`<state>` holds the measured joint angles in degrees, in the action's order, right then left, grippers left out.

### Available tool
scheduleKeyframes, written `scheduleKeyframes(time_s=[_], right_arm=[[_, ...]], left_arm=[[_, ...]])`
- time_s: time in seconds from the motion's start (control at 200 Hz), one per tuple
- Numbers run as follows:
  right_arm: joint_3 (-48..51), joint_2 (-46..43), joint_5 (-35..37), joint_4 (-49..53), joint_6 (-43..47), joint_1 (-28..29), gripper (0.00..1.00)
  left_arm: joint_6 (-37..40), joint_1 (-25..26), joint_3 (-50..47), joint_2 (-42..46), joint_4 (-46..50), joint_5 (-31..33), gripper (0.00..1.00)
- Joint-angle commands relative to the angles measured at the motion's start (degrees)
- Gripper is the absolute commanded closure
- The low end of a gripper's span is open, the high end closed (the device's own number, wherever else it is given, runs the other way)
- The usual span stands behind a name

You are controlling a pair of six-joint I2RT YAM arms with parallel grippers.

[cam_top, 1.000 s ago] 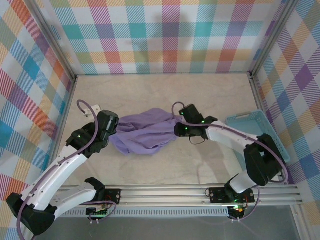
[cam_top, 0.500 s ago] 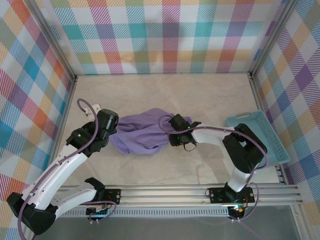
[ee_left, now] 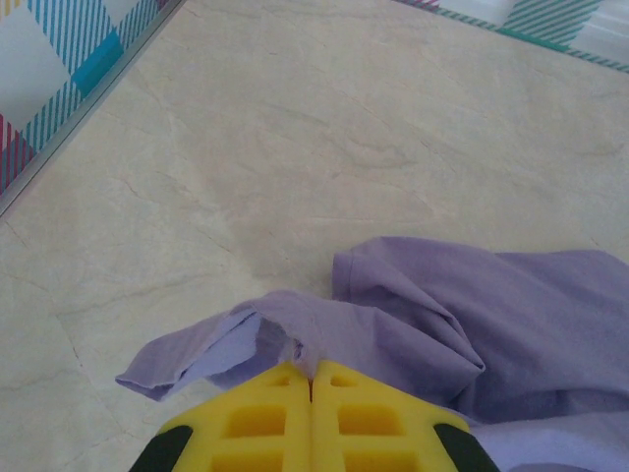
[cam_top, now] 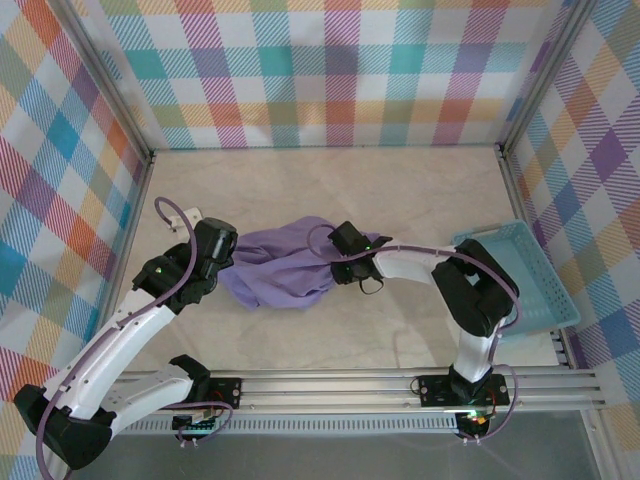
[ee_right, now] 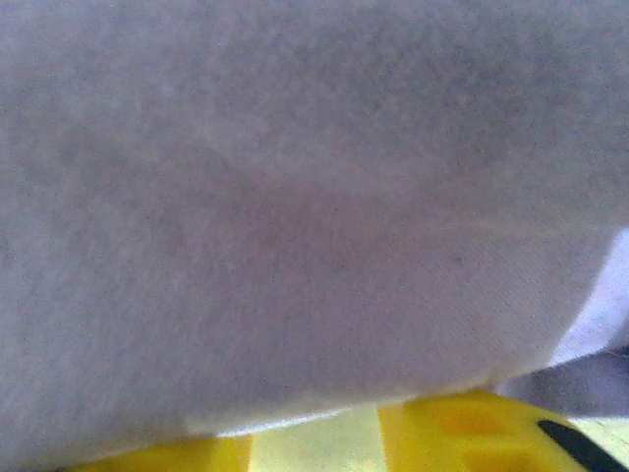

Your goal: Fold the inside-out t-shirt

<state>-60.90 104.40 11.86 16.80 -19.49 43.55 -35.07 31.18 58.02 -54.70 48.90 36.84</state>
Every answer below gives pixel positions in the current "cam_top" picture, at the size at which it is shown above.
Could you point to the purple t-shirt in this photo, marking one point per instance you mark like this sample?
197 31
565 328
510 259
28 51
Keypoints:
280 275

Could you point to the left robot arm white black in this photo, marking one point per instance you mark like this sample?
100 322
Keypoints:
115 345

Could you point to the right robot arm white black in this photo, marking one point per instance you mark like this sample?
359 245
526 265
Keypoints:
410 262

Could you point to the small electronics board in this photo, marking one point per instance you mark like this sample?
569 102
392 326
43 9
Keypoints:
475 421
192 424

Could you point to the light blue plastic basket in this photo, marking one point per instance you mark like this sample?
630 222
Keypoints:
540 280

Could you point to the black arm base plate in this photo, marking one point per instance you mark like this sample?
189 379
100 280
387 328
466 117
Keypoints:
225 392
435 392

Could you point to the aluminium mounting rail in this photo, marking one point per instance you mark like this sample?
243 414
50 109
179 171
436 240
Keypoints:
325 392

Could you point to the aluminium frame post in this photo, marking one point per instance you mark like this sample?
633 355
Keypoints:
546 75
107 80

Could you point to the aluminium frame leg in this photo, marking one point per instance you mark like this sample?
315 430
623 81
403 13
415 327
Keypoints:
600 450

